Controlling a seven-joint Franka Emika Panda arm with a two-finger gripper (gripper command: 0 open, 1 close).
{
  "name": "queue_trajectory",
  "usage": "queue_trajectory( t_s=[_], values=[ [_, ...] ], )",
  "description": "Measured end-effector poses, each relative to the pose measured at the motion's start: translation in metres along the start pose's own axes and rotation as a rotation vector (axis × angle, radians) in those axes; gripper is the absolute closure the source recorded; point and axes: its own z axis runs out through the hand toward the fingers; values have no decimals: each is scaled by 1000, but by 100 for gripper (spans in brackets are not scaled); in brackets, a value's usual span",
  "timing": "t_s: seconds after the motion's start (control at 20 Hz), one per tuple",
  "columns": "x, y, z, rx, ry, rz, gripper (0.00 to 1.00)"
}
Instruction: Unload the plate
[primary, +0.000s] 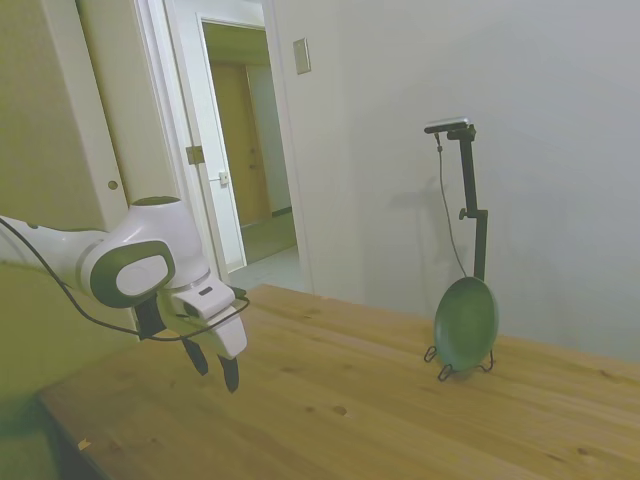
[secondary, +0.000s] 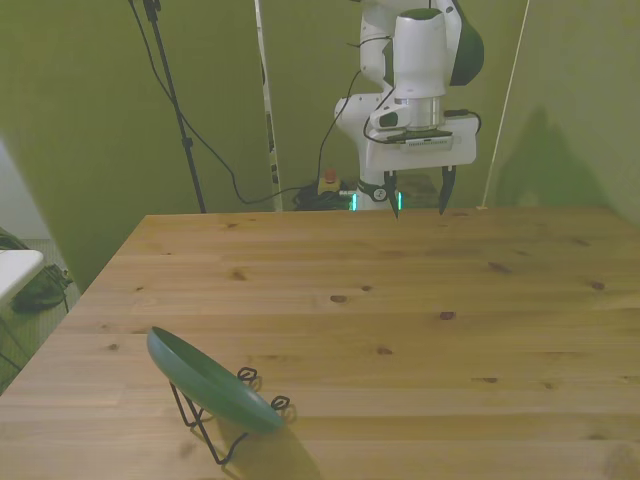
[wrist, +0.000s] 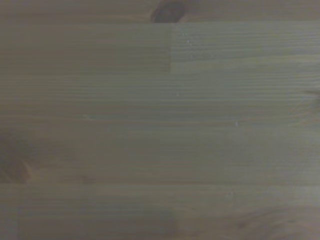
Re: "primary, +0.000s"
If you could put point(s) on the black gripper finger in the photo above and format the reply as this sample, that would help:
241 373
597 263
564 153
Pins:
199 357
230 375

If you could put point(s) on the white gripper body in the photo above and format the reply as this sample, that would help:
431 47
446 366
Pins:
227 335

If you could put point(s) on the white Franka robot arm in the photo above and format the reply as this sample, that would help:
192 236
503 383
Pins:
150 225

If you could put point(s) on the white door strike plate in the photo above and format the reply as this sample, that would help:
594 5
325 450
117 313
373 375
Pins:
223 178

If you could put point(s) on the green round plate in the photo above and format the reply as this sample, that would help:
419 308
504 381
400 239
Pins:
465 325

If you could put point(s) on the brass door hinge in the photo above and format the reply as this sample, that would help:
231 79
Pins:
195 155

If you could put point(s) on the brown wooden hallway door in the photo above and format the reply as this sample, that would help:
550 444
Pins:
240 150

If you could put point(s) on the cream door panel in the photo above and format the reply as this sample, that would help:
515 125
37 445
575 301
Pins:
135 125

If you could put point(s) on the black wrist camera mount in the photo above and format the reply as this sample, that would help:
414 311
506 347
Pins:
147 317

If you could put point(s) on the white door frame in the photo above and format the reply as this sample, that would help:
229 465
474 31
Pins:
285 150

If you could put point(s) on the beige wall switch plate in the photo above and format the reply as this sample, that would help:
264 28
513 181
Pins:
301 56

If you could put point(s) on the black camera stand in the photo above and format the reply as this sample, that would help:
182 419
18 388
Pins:
470 175

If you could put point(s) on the grey exterior camera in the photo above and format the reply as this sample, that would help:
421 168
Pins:
447 125

